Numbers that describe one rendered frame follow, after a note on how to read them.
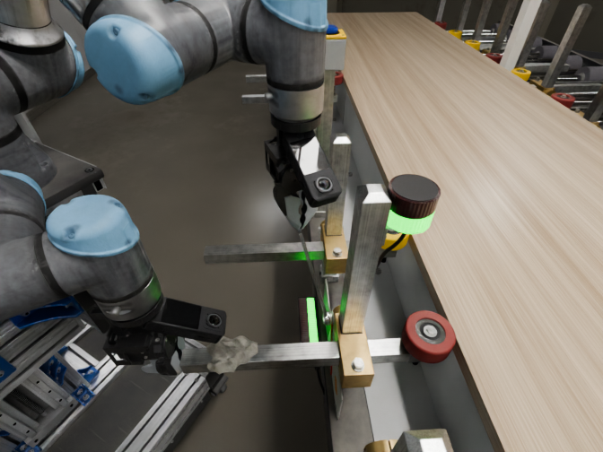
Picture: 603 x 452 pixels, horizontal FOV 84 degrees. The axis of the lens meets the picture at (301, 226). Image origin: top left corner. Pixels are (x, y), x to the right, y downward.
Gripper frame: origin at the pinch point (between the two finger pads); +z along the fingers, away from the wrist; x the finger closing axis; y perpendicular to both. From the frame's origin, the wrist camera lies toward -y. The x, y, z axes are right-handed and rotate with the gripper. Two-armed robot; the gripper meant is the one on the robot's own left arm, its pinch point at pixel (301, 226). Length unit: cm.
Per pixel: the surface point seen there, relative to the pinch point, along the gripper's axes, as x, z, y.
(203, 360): 22.0, 13.9, -10.2
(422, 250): -24.1, 10.1, -6.6
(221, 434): 29, 100, 6
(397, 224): -5.3, -12.9, -16.9
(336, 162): -10.8, -5.6, 8.1
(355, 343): -2.4, 12.8, -17.9
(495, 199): -52, 10, 0
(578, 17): -144, -11, 58
